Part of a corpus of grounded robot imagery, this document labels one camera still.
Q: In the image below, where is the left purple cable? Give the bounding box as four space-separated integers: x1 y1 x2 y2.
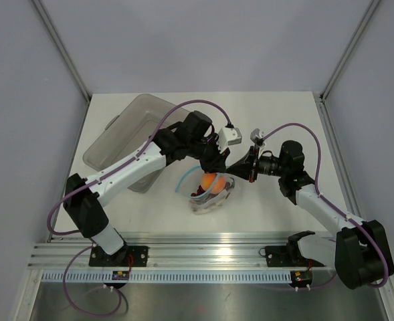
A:
45 99 234 318

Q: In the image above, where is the left aluminium frame post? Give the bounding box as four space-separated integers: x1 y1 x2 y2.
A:
29 0 92 106

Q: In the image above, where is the orange peach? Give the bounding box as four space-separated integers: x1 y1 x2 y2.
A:
201 173 226 195

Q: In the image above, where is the white slotted cable duct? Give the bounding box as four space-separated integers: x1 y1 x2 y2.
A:
41 269 292 284

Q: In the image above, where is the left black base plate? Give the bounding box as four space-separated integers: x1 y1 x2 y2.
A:
88 245 149 268

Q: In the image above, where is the right side aluminium rail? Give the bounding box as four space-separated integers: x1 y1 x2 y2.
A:
314 93 394 320

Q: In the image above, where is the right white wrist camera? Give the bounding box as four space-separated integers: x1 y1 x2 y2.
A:
250 128 266 152

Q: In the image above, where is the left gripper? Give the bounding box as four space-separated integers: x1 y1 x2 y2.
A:
187 134 230 175

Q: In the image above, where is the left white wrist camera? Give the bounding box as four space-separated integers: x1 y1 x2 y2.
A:
217 127 242 151

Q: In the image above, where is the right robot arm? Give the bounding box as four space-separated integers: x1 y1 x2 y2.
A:
227 140 394 290

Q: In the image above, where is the clear plastic tray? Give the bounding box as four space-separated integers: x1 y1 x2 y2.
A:
82 92 191 194

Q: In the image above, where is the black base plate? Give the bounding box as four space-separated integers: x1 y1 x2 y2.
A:
258 245 325 268
88 245 149 268

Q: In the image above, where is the grey toy fish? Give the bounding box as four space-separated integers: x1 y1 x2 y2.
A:
189 193 230 215

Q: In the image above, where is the clear zip top bag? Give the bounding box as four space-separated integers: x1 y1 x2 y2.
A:
175 166 237 215

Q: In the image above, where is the right aluminium frame post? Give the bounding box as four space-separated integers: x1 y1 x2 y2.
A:
320 0 383 104

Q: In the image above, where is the aluminium frame post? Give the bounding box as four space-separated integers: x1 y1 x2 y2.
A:
320 0 383 104
29 0 92 106

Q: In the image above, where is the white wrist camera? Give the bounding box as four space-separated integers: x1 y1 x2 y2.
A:
217 127 242 151
250 128 266 152

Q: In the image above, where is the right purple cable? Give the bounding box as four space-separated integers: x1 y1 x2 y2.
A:
262 122 394 291

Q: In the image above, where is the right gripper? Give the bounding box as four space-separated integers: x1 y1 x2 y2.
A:
227 144 288 183

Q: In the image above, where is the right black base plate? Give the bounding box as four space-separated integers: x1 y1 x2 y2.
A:
258 245 325 268

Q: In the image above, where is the purple cable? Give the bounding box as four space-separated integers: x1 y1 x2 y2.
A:
45 99 234 318
262 122 394 291

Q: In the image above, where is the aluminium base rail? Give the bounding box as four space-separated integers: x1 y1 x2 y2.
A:
27 232 351 270

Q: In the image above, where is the red grape bunch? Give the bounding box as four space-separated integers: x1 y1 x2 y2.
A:
191 176 234 199

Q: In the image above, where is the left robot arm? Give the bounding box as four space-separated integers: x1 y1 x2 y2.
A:
63 111 238 266

